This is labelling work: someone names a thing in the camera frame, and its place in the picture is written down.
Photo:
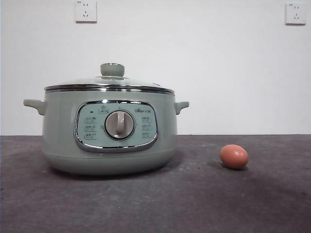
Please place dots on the grey round dial knob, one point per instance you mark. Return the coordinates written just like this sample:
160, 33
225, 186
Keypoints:
119, 125

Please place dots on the brown egg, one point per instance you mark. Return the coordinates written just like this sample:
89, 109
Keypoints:
234, 156

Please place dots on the white wall socket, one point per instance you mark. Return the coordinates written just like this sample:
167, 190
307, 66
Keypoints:
295, 13
85, 11

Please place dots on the glass lid with green knob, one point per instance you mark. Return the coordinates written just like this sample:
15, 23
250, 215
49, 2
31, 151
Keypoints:
112, 70

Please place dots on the pale green electric cooking pot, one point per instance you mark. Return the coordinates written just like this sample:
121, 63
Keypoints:
60, 136

